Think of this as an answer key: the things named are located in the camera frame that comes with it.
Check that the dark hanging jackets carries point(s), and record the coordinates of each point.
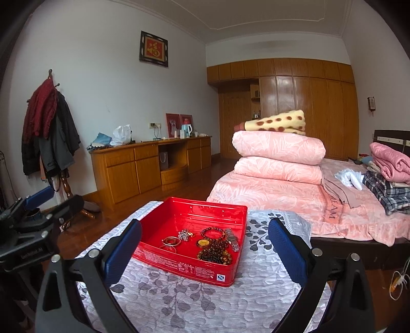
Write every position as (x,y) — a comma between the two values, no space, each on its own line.
(61,141)

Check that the folded plaid clothes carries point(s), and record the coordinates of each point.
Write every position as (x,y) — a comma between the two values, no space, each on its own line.
(390,195)

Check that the wooden desk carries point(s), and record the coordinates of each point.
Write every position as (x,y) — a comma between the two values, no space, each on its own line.
(125,173)

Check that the dark wooden headboard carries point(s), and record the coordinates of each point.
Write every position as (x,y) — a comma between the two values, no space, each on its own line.
(394,136)

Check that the teal electric kettle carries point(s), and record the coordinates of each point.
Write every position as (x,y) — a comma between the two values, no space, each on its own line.
(186,129)

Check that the dark bed frame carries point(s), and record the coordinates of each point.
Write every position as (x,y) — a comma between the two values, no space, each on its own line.
(352,253)

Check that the wall socket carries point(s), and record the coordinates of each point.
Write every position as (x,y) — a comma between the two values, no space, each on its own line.
(155,125)

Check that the white plastic bag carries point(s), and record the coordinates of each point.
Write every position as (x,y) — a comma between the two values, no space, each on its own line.
(121,134)

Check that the red tin box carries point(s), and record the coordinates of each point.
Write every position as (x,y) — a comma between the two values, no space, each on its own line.
(179,269)

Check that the blue cloth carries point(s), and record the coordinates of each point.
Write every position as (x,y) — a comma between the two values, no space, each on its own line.
(101,140)

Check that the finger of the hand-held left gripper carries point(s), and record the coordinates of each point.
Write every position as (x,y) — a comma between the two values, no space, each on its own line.
(40,196)
(69,207)

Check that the framed wall picture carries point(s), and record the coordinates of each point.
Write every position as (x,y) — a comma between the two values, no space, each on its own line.
(153,48)

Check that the yellow spotted blanket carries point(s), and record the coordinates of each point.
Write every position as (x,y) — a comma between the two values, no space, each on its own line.
(278,123)

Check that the wooden coat rack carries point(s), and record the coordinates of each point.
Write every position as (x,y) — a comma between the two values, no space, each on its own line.
(68,189)

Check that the round amber pendant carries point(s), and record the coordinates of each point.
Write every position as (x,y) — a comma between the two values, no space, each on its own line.
(202,243)

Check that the thin silver bangle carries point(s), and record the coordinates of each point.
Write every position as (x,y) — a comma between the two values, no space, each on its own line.
(173,238)

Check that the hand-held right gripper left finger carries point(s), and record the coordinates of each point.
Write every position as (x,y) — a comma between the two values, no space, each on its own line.
(123,251)

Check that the grey leaf-pattern bed cover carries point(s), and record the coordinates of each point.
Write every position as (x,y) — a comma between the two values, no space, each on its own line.
(198,304)

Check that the taupe blanket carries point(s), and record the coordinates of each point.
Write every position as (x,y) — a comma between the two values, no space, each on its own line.
(336,195)

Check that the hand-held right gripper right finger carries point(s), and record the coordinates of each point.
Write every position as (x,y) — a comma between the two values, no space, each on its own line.
(288,251)

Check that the folded pink blanket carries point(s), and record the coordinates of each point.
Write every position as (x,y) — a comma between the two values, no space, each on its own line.
(394,161)

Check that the pink bedspread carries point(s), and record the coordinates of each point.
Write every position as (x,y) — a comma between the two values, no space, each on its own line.
(288,205)

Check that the folded beige clothes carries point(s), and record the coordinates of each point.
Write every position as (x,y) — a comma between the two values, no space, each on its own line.
(374,166)

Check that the red photo frame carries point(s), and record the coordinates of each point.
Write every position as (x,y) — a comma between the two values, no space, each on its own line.
(186,117)
(172,123)

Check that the white cloth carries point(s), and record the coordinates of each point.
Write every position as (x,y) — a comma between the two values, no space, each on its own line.
(347,177)

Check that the folded pink quilt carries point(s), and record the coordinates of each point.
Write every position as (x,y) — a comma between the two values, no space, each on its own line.
(278,146)
(275,171)

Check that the grey paper bag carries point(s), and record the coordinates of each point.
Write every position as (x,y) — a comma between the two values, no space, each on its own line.
(164,161)

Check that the wooden wardrobe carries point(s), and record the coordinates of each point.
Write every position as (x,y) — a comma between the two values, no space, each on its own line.
(320,109)

